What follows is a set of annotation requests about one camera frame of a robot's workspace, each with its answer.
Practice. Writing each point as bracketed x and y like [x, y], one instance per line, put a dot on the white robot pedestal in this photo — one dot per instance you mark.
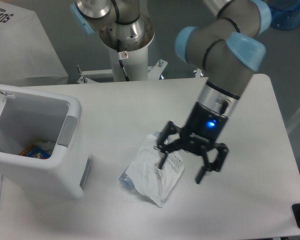
[128, 60]

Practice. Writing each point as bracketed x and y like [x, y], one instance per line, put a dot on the blue water jug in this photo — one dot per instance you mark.
[285, 14]

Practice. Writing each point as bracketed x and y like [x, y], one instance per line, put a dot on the colourful snack packet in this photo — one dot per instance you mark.
[39, 150]

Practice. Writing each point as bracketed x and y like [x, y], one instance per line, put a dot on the white plastic pouch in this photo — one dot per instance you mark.
[147, 178]

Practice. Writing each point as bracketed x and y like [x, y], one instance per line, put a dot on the white trash can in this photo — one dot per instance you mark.
[28, 116]

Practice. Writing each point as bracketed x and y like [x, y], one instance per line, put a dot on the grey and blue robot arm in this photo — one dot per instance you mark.
[226, 50]

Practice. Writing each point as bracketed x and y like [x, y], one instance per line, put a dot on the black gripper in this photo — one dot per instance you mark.
[202, 127]

